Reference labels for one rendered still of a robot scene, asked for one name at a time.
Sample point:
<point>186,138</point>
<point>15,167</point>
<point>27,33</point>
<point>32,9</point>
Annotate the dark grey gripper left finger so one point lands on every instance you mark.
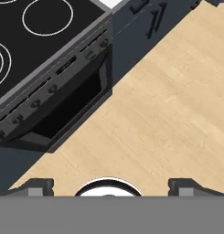
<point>40,185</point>

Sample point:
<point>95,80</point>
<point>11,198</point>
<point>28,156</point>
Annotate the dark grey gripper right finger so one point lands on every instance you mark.
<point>177,184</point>

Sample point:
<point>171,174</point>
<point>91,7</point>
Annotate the dark blue-grey cupboard run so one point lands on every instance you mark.
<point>12,164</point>

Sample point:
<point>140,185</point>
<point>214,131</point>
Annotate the round white and black object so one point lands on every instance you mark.
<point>107,184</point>

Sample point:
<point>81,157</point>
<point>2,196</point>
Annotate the dark grey oven door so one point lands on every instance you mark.
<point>70,106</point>

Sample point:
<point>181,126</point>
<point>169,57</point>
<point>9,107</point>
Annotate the dark grey oven control panel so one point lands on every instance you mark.
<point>61,73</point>

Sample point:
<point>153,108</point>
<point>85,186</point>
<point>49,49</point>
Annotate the black hob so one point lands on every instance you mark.
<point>40,45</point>

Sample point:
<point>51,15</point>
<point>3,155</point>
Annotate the dark blue-grey cupboard door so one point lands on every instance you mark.
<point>128,42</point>

